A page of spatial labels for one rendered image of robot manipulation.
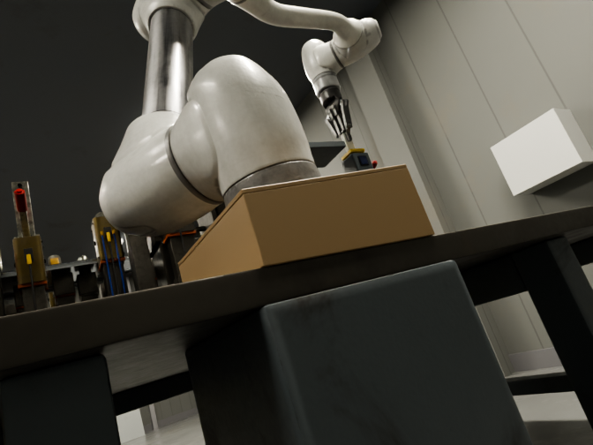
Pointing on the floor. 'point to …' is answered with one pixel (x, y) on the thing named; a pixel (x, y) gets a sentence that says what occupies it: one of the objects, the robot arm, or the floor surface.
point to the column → (358, 369)
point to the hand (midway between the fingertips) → (348, 142)
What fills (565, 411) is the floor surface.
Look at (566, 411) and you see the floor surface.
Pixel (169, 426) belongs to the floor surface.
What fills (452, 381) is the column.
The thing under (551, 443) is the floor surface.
